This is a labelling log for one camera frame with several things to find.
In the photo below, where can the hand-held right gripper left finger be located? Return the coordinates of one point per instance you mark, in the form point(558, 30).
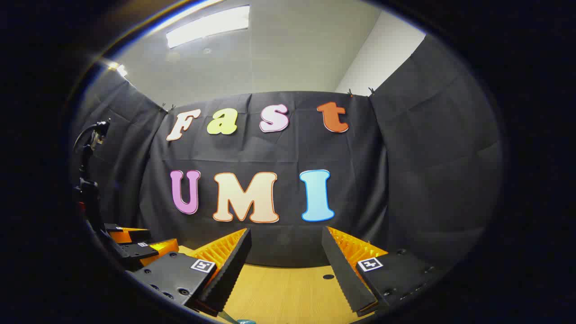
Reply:
point(229, 274)

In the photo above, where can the rectangular ceiling light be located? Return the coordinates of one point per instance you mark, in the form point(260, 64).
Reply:
point(207, 26)
point(119, 69)

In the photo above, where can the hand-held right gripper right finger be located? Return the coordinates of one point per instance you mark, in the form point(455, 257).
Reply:
point(344, 274)

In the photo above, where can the white squeeze tube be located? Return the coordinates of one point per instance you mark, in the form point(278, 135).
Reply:
point(228, 317)

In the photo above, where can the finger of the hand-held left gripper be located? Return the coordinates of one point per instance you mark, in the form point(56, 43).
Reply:
point(130, 235)
point(150, 253)

